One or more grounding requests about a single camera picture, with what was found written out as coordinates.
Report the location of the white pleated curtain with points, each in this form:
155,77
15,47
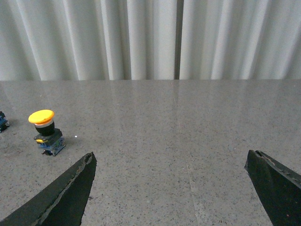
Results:
46,40

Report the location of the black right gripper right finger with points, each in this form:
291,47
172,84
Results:
277,186

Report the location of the green mushroom push button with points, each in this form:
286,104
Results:
4,124

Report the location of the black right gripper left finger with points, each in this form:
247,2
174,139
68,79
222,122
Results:
61,203

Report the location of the yellow mushroom push button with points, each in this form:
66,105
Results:
49,139

